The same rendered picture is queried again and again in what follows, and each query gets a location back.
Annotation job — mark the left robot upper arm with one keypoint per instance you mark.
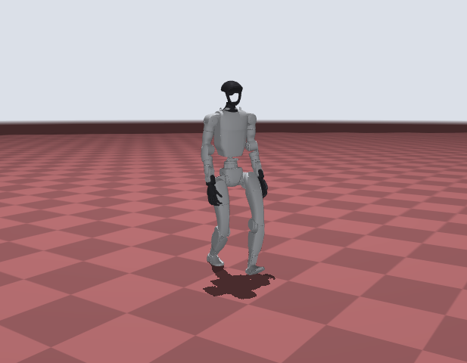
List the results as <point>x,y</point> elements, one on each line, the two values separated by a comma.
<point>251,144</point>

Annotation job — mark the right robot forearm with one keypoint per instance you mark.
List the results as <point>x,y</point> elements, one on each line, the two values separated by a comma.
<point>208,163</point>

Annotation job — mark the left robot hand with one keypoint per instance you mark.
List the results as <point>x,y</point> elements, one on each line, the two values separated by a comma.
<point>263,183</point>

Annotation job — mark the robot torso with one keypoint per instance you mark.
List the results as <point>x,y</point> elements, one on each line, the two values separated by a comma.
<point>230,139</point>

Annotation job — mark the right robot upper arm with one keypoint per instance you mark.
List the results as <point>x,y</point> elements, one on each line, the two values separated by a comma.
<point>210,121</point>

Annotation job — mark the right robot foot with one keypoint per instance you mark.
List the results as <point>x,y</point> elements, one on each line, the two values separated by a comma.
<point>214,260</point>

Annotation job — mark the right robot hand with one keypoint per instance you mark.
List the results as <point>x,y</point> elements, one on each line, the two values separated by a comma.
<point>211,192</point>

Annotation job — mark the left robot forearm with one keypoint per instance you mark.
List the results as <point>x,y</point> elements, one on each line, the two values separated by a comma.
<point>255,161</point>

